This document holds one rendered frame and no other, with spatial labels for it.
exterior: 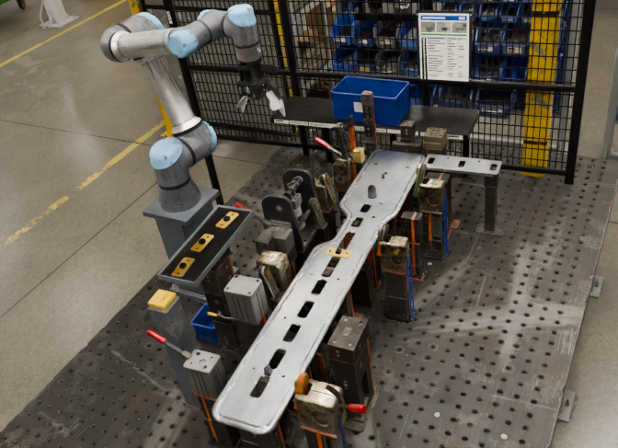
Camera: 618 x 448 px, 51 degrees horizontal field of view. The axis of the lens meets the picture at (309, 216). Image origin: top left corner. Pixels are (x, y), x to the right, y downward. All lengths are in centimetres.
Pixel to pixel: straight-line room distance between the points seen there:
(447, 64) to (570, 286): 103
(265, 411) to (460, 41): 170
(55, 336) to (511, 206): 244
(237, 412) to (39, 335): 223
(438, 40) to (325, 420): 167
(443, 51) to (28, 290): 275
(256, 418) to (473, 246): 125
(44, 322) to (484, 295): 247
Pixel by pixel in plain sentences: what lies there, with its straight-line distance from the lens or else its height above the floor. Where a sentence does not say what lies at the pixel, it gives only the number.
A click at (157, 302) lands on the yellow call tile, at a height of 116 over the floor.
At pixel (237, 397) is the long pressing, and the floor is 100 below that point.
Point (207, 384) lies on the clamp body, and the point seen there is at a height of 101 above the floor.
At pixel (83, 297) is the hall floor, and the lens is 398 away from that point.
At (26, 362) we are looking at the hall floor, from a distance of 375.
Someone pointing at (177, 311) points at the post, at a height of 111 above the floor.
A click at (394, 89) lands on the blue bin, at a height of 112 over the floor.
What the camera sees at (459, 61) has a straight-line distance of 282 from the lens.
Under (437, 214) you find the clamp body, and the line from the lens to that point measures 245.
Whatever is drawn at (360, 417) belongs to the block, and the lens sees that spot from 207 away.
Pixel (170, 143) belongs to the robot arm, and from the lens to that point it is 231.
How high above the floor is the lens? 238
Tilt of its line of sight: 36 degrees down
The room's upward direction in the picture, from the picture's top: 9 degrees counter-clockwise
